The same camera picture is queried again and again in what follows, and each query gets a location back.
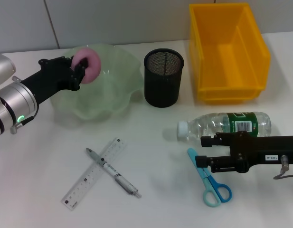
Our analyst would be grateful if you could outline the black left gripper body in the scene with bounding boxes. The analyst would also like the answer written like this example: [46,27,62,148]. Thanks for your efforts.
[20,56,81,105]

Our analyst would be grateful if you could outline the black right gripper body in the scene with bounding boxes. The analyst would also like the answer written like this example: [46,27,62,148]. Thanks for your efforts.
[229,130,293,173]

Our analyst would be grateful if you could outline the pink toy peach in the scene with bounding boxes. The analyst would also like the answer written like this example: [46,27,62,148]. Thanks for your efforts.
[70,47,101,84]

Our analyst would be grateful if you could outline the clear green-label water bottle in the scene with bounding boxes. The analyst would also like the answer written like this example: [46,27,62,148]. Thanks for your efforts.
[177,111,272,143]

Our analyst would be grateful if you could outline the blue scissors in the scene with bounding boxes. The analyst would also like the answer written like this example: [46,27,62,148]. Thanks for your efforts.
[187,148,232,208]

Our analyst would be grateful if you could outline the green wavy glass fruit bowl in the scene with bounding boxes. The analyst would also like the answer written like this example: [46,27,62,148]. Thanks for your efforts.
[50,43,144,123]

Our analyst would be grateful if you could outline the black mesh pen holder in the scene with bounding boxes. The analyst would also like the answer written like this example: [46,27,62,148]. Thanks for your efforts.
[143,48,185,108]

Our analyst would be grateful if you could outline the grey transparent pen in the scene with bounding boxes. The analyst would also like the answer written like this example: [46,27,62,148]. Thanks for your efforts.
[86,147,142,199]

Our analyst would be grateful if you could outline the clear plastic ruler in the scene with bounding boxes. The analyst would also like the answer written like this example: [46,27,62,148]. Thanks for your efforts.
[60,137,127,211]

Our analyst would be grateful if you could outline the yellow plastic bin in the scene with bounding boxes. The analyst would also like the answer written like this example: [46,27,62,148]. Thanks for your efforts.
[189,2,272,105]

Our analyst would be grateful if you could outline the right arm cable with plug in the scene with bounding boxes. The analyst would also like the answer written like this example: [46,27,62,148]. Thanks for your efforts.
[273,154,293,181]

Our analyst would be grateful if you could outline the arm cable with plug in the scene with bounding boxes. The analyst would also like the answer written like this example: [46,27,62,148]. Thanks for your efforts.
[273,154,293,181]
[9,108,39,135]

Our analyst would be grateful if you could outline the left arm cable with plug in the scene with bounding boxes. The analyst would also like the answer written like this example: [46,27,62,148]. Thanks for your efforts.
[9,108,39,135]

